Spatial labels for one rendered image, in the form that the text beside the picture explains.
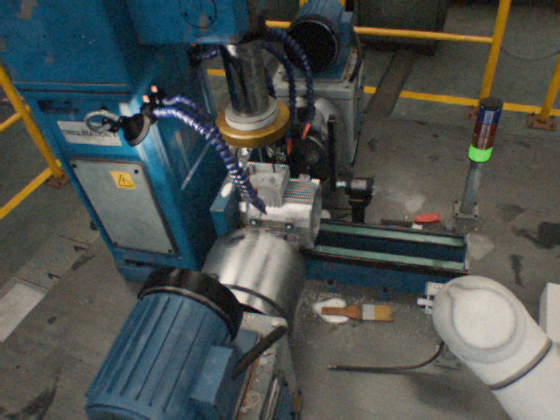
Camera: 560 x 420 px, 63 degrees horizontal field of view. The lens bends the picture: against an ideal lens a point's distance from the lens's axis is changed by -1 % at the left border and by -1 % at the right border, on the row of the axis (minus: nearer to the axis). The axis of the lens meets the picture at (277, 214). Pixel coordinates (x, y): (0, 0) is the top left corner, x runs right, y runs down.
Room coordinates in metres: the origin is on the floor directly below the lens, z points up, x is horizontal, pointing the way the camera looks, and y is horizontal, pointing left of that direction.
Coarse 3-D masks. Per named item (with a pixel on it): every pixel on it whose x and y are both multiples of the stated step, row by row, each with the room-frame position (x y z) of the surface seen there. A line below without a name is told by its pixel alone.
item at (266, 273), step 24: (216, 240) 0.78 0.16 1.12; (240, 240) 0.72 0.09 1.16; (264, 240) 0.71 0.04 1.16; (216, 264) 0.67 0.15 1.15; (240, 264) 0.65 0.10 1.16; (264, 264) 0.65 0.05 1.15; (288, 264) 0.67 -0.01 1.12; (240, 288) 0.59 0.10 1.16; (264, 288) 0.59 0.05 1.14; (288, 288) 0.61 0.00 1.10; (264, 312) 0.55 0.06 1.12; (288, 312) 0.56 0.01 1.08; (288, 336) 0.56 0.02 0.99
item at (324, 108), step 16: (304, 96) 1.30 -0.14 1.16; (304, 112) 1.21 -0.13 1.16; (320, 112) 1.22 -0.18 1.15; (336, 112) 1.26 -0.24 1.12; (320, 128) 1.15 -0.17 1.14; (304, 144) 1.14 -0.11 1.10; (320, 144) 1.12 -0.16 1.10; (288, 160) 1.16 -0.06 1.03; (304, 160) 1.14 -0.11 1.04; (320, 160) 1.12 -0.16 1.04; (320, 176) 1.12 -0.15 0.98
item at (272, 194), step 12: (252, 168) 1.01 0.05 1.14; (264, 168) 1.01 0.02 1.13; (276, 168) 1.00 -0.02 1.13; (288, 168) 0.99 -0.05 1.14; (252, 180) 0.99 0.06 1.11; (264, 180) 0.96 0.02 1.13; (276, 180) 0.97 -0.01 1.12; (288, 180) 0.98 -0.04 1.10; (240, 192) 0.94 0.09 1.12; (264, 192) 0.91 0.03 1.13; (276, 192) 0.90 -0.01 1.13; (276, 204) 0.90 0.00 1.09
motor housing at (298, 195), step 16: (288, 192) 0.92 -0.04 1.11; (304, 192) 0.92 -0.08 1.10; (320, 192) 0.99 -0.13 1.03; (272, 208) 0.91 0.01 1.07; (288, 208) 0.89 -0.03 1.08; (304, 208) 0.88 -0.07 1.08; (320, 208) 0.98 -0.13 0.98; (240, 224) 0.90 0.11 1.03; (272, 224) 0.88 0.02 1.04; (304, 224) 0.85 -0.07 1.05; (304, 240) 0.83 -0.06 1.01
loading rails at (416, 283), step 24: (336, 240) 0.93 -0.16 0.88; (360, 240) 0.90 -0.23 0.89; (384, 240) 0.88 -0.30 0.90; (408, 240) 0.85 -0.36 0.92; (432, 240) 0.84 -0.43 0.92; (456, 240) 0.82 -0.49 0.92; (312, 264) 0.85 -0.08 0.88; (336, 264) 0.83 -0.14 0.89; (360, 264) 0.80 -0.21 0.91; (384, 264) 0.78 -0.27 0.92; (408, 264) 0.76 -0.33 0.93; (432, 264) 0.75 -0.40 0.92; (456, 264) 0.74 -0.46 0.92; (336, 288) 0.80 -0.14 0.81; (384, 288) 0.76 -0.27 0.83; (408, 288) 0.75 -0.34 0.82
